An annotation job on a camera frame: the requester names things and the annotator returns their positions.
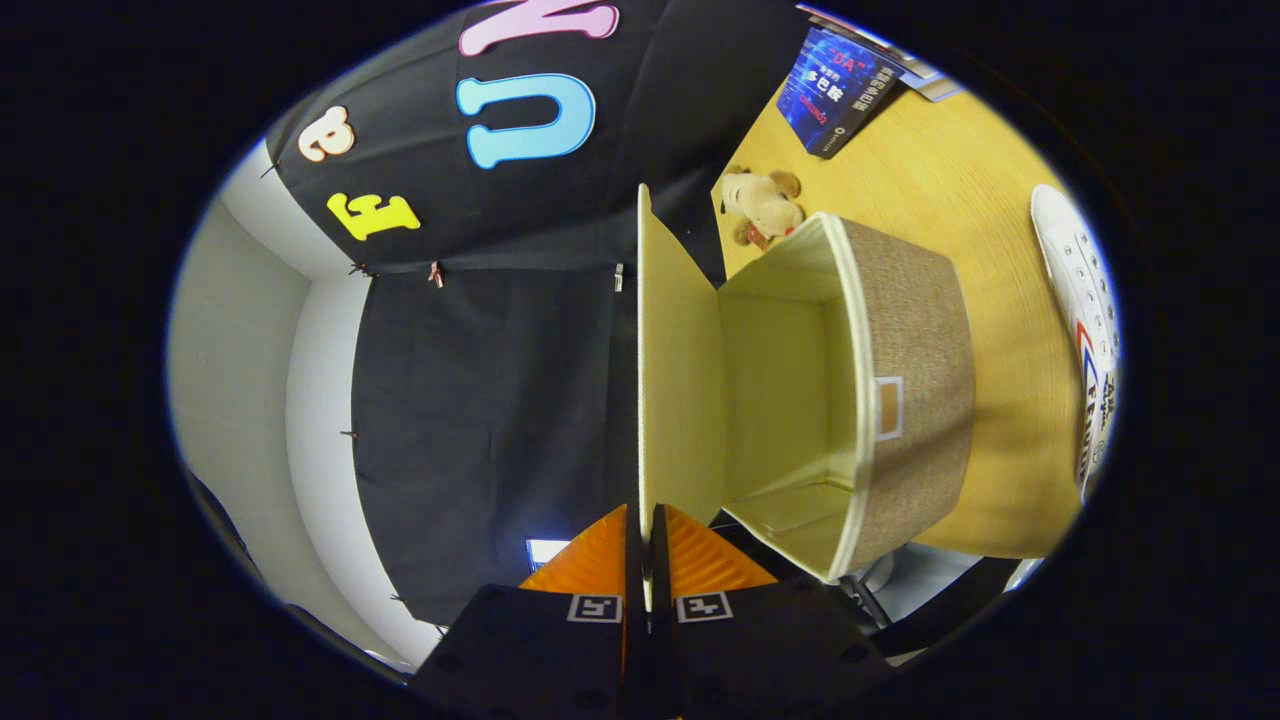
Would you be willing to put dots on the brown plush dog toy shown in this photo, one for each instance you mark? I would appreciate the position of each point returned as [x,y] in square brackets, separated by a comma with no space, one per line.
[762,205]

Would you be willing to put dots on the beige fabric storage box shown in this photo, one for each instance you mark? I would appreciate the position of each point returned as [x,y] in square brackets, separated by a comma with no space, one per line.
[915,330]

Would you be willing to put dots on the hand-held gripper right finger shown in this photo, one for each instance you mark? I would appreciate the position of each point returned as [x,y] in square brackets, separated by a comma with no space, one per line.
[660,620]

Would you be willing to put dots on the red clothes peg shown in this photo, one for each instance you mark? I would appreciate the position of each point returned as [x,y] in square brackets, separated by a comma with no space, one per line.
[436,273]

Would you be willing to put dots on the white canvas shoe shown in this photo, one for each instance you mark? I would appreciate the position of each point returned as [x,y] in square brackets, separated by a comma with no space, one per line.
[1080,290]

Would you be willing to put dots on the light blue cover book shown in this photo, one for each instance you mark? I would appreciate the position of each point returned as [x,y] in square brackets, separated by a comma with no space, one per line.
[935,85]

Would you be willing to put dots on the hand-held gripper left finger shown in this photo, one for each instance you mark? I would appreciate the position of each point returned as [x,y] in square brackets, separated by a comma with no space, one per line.
[632,620]

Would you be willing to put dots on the black backdrop cloth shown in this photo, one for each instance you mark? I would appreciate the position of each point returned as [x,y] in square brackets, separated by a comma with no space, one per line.
[480,400]

